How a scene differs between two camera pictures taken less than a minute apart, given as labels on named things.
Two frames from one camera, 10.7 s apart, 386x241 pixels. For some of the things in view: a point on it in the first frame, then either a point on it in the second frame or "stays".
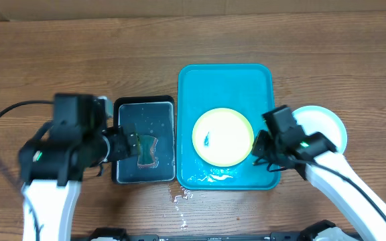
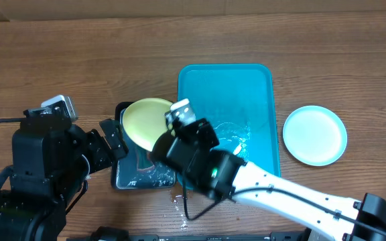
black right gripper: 261,150 -> 209,132
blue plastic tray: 248,88 stays
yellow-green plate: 222,137 -> 145,120
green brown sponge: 147,158 stays
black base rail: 144,234 stays
